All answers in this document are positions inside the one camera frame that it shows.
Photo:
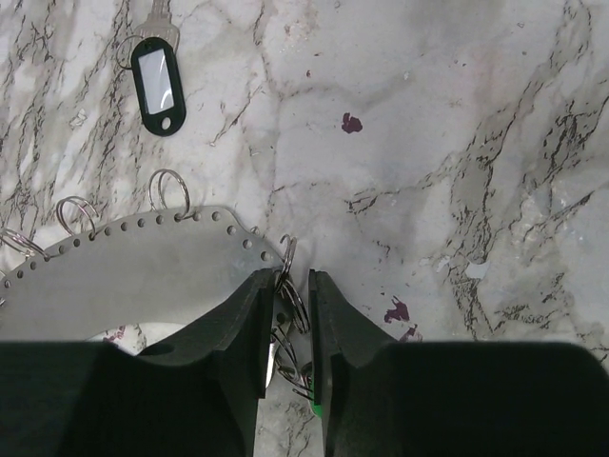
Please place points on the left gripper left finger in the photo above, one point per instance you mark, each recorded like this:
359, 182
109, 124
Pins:
194, 393

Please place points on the green key tag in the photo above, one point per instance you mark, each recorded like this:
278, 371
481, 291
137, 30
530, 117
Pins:
315, 407

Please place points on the small split keyring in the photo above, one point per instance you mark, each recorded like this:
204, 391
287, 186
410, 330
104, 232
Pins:
285, 286

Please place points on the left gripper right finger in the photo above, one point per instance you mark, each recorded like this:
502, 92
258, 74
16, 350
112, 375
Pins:
382, 397

